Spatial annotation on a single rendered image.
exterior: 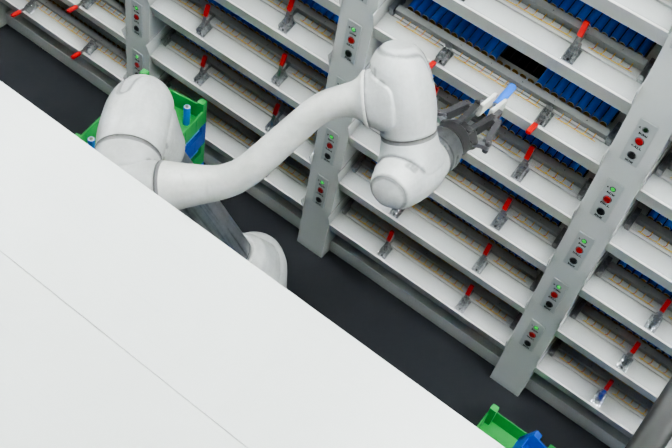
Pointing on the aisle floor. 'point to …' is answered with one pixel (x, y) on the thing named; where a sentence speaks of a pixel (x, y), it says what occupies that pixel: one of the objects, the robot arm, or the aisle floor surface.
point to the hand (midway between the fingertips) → (491, 107)
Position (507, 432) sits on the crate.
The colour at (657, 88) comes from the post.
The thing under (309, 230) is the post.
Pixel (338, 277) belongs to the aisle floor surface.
